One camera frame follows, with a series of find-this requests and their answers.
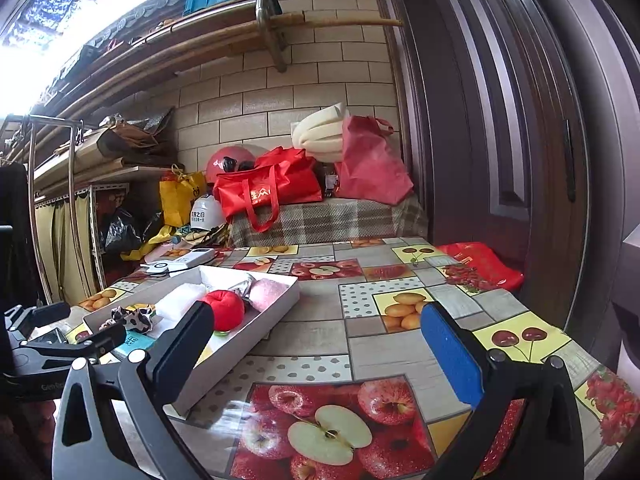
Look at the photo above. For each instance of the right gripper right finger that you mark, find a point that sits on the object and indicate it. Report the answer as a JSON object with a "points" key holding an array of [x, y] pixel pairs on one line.
{"points": [[479, 379]]}

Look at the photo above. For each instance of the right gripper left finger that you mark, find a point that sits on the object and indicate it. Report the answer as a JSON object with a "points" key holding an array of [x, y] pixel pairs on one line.
{"points": [[149, 380]]}

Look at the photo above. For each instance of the pink teal sponge block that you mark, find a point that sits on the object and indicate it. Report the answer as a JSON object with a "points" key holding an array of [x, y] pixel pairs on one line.
{"points": [[133, 341]]}

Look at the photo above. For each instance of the cow print cloth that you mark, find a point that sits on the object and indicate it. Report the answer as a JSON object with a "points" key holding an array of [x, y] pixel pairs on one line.
{"points": [[136, 317]]}

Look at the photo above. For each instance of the red plush apple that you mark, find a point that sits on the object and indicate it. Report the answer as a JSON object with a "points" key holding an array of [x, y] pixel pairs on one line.
{"points": [[227, 307]]}

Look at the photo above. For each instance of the white cardboard tray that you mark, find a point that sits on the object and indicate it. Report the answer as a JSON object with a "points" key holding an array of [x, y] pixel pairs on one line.
{"points": [[222, 352]]}

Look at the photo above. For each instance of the white foam block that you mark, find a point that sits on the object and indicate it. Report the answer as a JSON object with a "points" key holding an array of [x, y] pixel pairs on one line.
{"points": [[174, 305]]}

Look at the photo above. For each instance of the white round charger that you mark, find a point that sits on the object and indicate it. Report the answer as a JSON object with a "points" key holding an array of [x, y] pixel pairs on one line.
{"points": [[156, 267]]}

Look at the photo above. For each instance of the fruit pattern tablecloth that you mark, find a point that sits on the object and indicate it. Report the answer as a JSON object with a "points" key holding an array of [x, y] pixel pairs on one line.
{"points": [[344, 386]]}

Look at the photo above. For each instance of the white safety helmet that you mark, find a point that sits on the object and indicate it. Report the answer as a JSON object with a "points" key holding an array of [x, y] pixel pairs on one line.
{"points": [[206, 214]]}

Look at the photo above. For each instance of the yellow shopping bag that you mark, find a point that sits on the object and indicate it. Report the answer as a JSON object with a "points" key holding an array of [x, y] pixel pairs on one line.
{"points": [[178, 192]]}

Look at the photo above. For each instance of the metal storage shelf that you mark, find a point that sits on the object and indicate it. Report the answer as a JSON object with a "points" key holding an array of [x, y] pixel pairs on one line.
{"points": [[83, 203]]}

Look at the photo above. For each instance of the plaid covered bench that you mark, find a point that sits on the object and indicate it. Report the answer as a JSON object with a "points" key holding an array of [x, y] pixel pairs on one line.
{"points": [[334, 220]]}

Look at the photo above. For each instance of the red motorcycle helmet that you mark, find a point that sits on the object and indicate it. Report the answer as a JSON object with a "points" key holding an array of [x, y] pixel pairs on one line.
{"points": [[229, 159]]}

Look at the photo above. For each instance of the glossy red tote bag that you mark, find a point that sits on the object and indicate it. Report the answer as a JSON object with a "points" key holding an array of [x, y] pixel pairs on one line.
{"points": [[282, 176]]}

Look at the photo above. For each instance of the cream ribbed foam cushion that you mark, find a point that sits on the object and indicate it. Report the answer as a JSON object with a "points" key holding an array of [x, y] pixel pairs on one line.
{"points": [[321, 134]]}

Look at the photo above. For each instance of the wooden pole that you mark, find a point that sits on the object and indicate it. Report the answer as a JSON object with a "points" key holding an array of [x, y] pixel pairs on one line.
{"points": [[117, 72]]}

